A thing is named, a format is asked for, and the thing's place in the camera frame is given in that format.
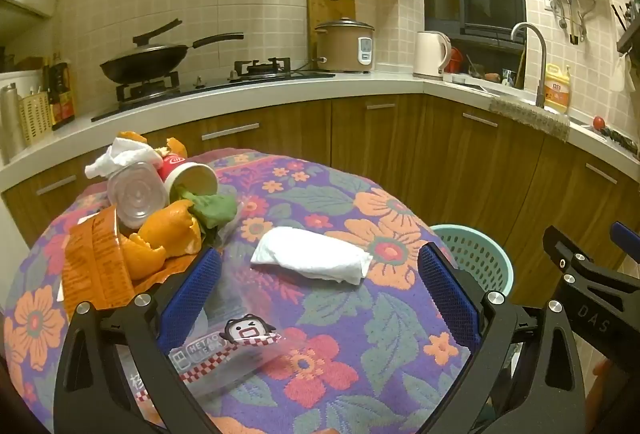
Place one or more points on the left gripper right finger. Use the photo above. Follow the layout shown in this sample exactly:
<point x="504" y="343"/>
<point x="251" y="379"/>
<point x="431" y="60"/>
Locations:
<point x="523" y="373"/>

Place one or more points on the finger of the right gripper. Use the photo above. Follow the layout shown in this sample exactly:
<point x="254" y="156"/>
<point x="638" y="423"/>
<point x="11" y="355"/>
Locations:
<point x="627" y="240"/>
<point x="568" y="257"/>

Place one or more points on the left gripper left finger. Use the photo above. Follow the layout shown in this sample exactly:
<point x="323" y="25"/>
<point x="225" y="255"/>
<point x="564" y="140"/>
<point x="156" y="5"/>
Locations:
<point x="92" y="393"/>

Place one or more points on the orange foil wrapper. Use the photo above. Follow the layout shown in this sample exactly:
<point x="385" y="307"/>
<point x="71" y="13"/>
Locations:
<point x="95" y="271"/>

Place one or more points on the clear plastic snack bag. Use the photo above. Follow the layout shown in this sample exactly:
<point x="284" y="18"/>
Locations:
<point x="237" y="332"/>

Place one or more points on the large orange peel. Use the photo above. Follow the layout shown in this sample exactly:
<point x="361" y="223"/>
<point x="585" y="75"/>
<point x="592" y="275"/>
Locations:
<point x="168" y="233"/>

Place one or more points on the clear floral plastic bottle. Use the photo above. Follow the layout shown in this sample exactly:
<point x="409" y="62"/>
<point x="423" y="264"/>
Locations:
<point x="137" y="192"/>

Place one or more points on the white paper towel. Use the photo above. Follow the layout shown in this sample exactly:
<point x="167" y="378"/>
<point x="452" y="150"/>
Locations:
<point x="312" y="255"/>

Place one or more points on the green vegetable leaf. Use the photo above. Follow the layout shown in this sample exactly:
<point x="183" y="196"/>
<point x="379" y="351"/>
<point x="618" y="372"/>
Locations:
<point x="214" y="214"/>

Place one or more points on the red white paper cup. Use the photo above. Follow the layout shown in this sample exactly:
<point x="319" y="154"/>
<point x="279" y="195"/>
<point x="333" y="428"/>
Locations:
<point x="178" y="173"/>

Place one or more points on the white tissue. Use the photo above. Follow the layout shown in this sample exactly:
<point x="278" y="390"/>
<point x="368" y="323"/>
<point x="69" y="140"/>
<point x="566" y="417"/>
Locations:
<point x="120" y="155"/>

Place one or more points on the small orange peel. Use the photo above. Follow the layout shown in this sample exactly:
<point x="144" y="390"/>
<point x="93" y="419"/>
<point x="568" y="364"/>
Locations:
<point x="172" y="146"/>

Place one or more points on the brown lower kitchen cabinets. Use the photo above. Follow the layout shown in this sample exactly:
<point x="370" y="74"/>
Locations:
<point x="367" y="169"/>

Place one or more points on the teal plastic waste basket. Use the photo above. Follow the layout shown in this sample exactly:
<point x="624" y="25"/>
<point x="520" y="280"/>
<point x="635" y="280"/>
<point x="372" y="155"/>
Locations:
<point x="479" y="255"/>

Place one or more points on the red tomato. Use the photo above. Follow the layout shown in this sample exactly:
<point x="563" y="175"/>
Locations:
<point x="598" y="123"/>

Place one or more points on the grey dish cloth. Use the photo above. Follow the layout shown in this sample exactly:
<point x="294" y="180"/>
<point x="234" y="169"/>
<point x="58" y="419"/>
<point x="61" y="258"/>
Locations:
<point x="540" y="119"/>

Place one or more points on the yellow detergent bottle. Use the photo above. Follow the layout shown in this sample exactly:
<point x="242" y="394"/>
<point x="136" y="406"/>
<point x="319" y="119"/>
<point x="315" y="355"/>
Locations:
<point x="557" y="88"/>

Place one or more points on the floral tablecloth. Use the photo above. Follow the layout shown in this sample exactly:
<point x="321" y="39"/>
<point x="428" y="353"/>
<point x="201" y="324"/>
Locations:
<point x="276" y="295"/>

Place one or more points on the white electric kettle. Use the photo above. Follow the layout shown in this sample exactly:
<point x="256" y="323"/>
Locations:
<point x="432" y="54"/>

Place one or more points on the steel thermos bottle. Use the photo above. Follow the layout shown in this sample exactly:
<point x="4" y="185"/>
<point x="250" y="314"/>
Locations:
<point x="12" y="137"/>

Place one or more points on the dark soy sauce bottle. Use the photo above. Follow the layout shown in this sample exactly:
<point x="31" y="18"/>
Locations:
<point x="58" y="86"/>

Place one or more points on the beige plastic utensil basket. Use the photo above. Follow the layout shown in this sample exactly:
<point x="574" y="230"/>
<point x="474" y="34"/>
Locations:
<point x="35" y="117"/>

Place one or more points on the black gas stove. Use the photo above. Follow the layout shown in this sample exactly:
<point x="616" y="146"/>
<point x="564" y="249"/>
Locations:
<point x="243" y="73"/>

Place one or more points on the brown rice cooker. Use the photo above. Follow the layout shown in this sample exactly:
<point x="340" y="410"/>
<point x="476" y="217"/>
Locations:
<point x="344" y="45"/>

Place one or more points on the black frying pan with lid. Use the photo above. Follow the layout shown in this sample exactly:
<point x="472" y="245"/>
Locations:
<point x="148" y="61"/>

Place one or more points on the wooden cutting board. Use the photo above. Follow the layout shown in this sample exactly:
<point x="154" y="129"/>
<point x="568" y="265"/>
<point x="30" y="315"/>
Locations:
<point x="321" y="11"/>

